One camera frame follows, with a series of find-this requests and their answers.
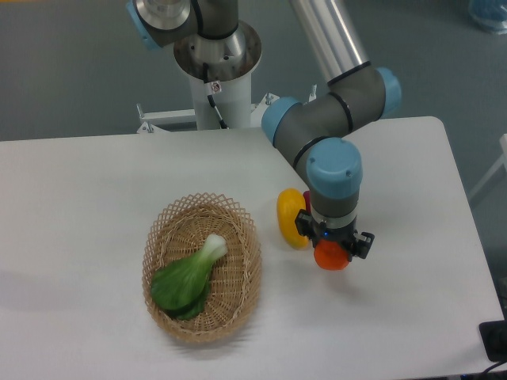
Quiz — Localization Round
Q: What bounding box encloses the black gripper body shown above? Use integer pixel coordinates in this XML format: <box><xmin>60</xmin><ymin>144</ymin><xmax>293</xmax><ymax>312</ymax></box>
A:
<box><xmin>311</xmin><ymin>213</ymin><xmax>356</xmax><ymax>253</ymax></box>

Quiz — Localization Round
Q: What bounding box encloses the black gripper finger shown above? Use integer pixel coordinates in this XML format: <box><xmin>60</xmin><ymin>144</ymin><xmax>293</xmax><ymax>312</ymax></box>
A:
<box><xmin>345</xmin><ymin>231</ymin><xmax>375</xmax><ymax>262</ymax></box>
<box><xmin>295</xmin><ymin>210</ymin><xmax>315</xmax><ymax>247</ymax></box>

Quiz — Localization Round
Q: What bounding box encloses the orange fruit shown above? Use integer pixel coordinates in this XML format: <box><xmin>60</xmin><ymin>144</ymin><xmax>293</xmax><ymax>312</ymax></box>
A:
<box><xmin>314</xmin><ymin>239</ymin><xmax>349</xmax><ymax>271</ymax></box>

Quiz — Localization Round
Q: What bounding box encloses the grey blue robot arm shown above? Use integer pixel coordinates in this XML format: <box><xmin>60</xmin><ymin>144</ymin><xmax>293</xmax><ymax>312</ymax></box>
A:
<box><xmin>126</xmin><ymin>1</ymin><xmax>402</xmax><ymax>270</ymax></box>

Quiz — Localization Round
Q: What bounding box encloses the yellow mango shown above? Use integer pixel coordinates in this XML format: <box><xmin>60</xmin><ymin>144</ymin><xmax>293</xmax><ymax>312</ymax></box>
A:
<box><xmin>276</xmin><ymin>188</ymin><xmax>308</xmax><ymax>249</ymax></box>

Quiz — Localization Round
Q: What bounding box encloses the purple sweet potato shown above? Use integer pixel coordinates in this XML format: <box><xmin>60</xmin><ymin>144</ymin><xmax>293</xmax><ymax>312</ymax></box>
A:
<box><xmin>303</xmin><ymin>190</ymin><xmax>311</xmax><ymax>213</ymax></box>

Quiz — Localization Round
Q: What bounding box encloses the woven wicker basket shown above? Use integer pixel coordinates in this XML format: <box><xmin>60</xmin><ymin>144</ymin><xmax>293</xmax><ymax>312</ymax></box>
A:
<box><xmin>142</xmin><ymin>193</ymin><xmax>261</xmax><ymax>344</ymax></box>

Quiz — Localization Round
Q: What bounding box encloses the green bok choy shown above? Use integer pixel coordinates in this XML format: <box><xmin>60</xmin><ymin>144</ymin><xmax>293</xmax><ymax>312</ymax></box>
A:
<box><xmin>151</xmin><ymin>234</ymin><xmax>227</xmax><ymax>321</ymax></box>

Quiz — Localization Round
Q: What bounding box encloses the black device at table edge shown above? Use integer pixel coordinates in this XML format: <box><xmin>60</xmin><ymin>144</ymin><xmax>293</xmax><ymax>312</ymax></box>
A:
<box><xmin>478</xmin><ymin>321</ymin><xmax>506</xmax><ymax>362</ymax></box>

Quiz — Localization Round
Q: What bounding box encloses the blue bag in corner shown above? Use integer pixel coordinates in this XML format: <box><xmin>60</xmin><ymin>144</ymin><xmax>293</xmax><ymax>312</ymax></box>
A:
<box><xmin>468</xmin><ymin>0</ymin><xmax>506</xmax><ymax>35</ymax></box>

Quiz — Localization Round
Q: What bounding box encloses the black cable on pedestal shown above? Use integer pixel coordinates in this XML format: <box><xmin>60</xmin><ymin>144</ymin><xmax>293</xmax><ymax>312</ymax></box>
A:
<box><xmin>202</xmin><ymin>62</ymin><xmax>230</xmax><ymax>130</ymax></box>

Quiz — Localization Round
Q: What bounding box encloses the white frame at right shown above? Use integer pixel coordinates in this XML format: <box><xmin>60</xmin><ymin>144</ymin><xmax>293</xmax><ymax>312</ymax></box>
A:
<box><xmin>467</xmin><ymin>134</ymin><xmax>506</xmax><ymax>208</ymax></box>

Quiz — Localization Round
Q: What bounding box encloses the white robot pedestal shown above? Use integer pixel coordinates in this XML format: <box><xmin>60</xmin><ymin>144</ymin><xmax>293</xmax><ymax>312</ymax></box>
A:
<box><xmin>136</xmin><ymin>21</ymin><xmax>280</xmax><ymax>133</ymax></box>

